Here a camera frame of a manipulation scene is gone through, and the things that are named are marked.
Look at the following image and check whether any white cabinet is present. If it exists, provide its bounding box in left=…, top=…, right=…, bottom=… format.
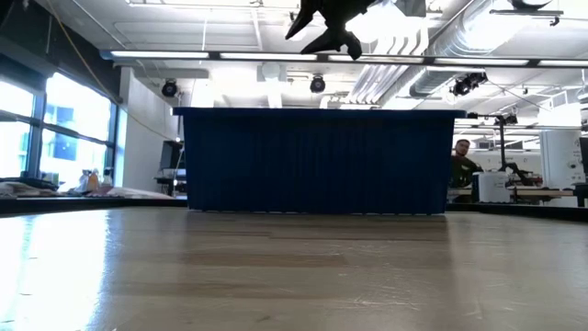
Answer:
left=538, top=128, right=585, bottom=189

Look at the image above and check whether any person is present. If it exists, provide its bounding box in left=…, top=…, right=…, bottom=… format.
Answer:
left=448, top=138, right=484, bottom=190

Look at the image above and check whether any blue plastic bin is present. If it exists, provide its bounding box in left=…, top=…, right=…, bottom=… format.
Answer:
left=172, top=107, right=468, bottom=216

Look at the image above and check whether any background wooden table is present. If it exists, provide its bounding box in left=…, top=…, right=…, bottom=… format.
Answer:
left=447, top=185, right=576, bottom=204

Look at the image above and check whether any yellow hanging cable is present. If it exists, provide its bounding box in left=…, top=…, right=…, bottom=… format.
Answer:
left=45, top=0, right=175, bottom=142

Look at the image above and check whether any white storage container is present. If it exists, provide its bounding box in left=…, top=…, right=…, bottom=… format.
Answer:
left=471, top=171, right=512, bottom=204

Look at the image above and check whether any large glass window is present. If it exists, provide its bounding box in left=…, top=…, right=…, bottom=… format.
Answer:
left=0, top=68, right=121, bottom=194

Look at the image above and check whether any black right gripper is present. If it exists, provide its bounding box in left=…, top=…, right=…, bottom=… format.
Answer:
left=284, top=0, right=383, bottom=62

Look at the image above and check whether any black monitor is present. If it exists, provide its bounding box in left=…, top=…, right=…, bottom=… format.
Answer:
left=159, top=140, right=187, bottom=171

